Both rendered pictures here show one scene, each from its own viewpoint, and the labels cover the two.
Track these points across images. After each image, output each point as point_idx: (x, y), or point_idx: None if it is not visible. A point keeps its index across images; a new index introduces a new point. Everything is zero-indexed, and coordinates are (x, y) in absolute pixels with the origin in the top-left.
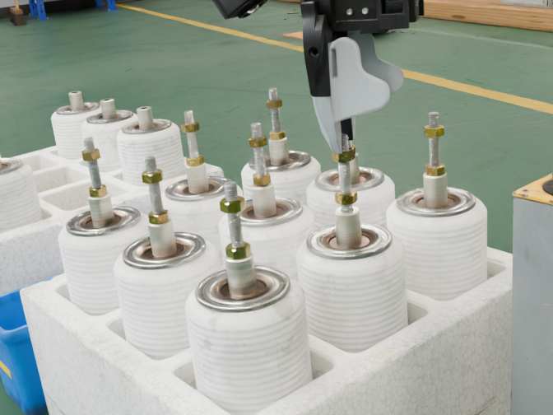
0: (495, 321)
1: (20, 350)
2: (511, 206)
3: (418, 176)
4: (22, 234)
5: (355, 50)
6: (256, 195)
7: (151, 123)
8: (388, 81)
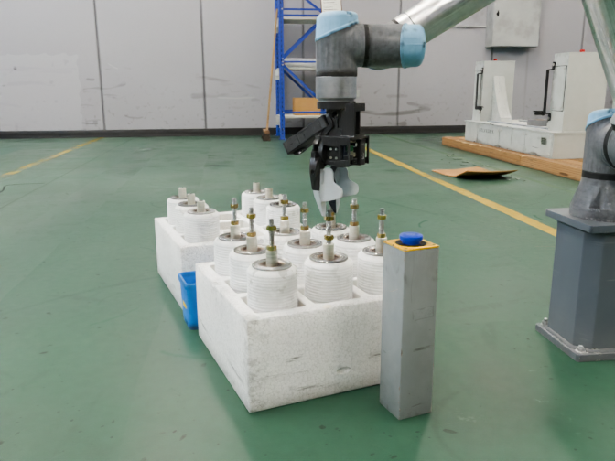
0: None
1: (191, 294)
2: (496, 287)
3: (454, 264)
4: (207, 244)
5: (331, 173)
6: (300, 234)
7: None
8: (352, 188)
